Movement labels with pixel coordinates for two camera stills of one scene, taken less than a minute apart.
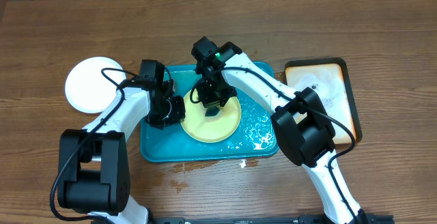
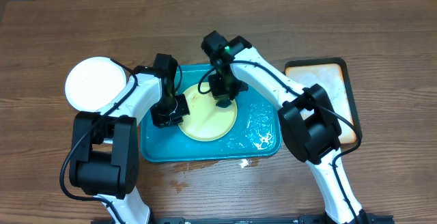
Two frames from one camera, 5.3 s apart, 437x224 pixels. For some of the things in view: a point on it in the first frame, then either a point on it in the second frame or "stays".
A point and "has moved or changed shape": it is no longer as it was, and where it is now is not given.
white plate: x=86 y=87 stays
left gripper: x=179 y=114 stays
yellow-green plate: x=214 y=128 stays
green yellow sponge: x=212 y=111 has moved or changed shape
